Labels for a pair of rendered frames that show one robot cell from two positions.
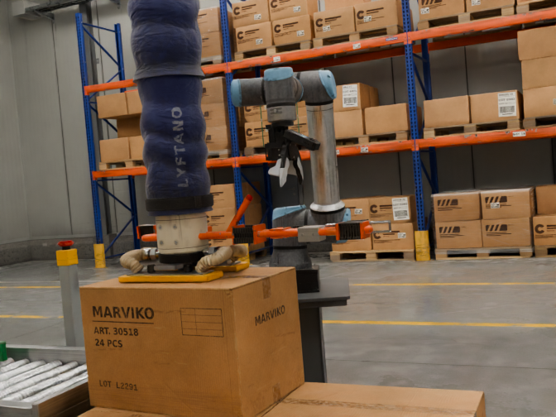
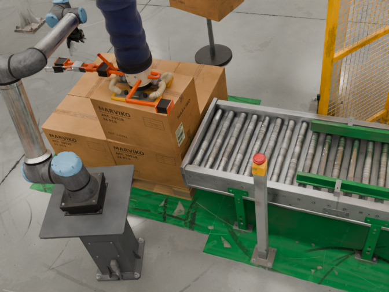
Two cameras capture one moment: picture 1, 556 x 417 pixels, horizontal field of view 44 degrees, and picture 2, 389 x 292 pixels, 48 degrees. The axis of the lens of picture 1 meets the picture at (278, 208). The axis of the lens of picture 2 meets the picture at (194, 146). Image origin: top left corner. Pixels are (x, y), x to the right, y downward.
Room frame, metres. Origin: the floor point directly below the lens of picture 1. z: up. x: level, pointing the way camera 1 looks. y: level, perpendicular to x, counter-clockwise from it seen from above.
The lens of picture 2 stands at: (4.59, 0.79, 2.78)
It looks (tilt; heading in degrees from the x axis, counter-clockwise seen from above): 47 degrees down; 185
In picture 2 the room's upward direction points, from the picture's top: 12 degrees counter-clockwise
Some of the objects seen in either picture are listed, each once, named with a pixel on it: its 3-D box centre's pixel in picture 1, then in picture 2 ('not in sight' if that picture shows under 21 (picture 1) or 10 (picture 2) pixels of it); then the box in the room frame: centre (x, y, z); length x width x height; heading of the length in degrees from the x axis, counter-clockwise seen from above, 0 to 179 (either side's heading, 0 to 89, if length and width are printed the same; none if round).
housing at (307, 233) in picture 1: (311, 233); (79, 66); (2.10, -0.10, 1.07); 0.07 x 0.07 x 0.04; 66
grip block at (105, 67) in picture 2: (249, 233); (105, 69); (2.18, 0.10, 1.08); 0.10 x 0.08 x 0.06; 156
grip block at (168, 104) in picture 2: (152, 231); (164, 106); (2.65, 0.49, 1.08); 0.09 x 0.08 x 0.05; 156
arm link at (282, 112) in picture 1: (281, 115); not in sight; (2.13, -0.03, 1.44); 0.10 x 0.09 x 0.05; 155
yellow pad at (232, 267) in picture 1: (199, 263); (135, 95); (2.37, 0.29, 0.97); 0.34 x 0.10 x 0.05; 66
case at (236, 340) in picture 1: (194, 336); (147, 109); (2.26, 0.32, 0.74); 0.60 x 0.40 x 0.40; 61
